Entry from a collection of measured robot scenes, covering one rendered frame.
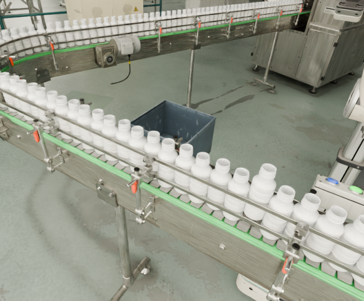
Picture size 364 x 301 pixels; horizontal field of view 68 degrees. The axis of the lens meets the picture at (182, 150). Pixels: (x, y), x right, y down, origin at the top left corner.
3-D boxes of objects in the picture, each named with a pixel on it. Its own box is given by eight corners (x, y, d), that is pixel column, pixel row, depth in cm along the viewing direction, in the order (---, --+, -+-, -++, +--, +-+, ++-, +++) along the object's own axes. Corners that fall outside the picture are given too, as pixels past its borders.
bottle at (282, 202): (284, 240, 74) (305, 199, 64) (264, 242, 73) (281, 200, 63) (275, 222, 79) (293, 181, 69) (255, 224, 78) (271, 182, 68)
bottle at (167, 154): (176, 188, 88) (179, 147, 78) (158, 189, 87) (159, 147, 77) (175, 175, 93) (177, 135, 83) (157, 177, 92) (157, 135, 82)
